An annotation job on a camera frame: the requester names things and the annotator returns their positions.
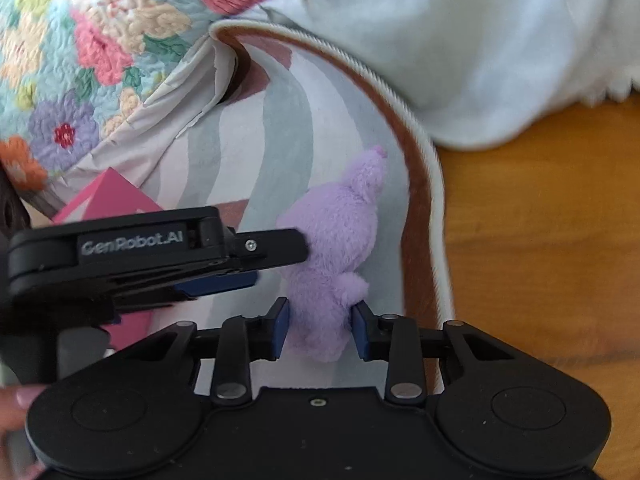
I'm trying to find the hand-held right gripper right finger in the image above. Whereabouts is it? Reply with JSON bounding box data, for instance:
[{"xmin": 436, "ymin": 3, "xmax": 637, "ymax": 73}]
[{"xmin": 351, "ymin": 301, "xmax": 519, "ymax": 404}]

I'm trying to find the pink cardboard box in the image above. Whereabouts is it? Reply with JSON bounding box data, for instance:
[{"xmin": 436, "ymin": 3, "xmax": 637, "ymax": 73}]
[{"xmin": 51, "ymin": 169, "xmax": 166, "ymax": 353}]

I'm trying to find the black speaker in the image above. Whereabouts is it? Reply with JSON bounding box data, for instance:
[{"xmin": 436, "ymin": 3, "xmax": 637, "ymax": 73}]
[{"xmin": 0, "ymin": 170, "xmax": 26, "ymax": 233}]

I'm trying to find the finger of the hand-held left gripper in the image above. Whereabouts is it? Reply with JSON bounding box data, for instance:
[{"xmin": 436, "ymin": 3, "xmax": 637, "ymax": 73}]
[
  {"xmin": 112, "ymin": 266, "xmax": 259, "ymax": 314},
  {"xmin": 227, "ymin": 228, "xmax": 309, "ymax": 274}
]

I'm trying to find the purple plush toy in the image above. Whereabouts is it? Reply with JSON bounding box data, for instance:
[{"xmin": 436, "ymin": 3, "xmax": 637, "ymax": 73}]
[{"xmin": 276, "ymin": 146, "xmax": 388, "ymax": 364}]

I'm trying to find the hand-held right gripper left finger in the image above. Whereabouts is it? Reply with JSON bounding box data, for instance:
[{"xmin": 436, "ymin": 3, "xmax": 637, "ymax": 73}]
[{"xmin": 120, "ymin": 297, "xmax": 291, "ymax": 406}]

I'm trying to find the person's left hand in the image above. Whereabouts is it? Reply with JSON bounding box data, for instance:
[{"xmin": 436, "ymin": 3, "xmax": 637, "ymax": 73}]
[{"xmin": 0, "ymin": 384, "xmax": 48, "ymax": 480}]

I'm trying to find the round striped rug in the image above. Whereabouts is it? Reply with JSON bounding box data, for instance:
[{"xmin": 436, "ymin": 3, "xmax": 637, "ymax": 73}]
[{"xmin": 105, "ymin": 20, "xmax": 458, "ymax": 396}]

